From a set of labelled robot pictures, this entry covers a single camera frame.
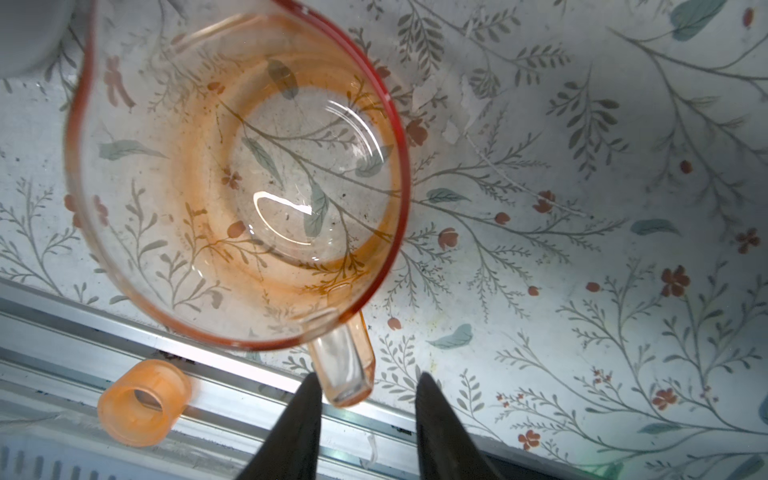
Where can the orange tape roll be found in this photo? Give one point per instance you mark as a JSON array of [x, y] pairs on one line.
[[142, 406]]

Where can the frosted white glass pitcher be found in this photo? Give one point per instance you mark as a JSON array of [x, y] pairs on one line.
[[30, 31]]

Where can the orange glass pitcher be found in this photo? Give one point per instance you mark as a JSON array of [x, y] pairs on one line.
[[239, 170]]

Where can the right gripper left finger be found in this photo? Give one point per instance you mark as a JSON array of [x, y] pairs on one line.
[[291, 450]]

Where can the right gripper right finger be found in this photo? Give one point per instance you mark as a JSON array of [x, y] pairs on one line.
[[445, 449]]

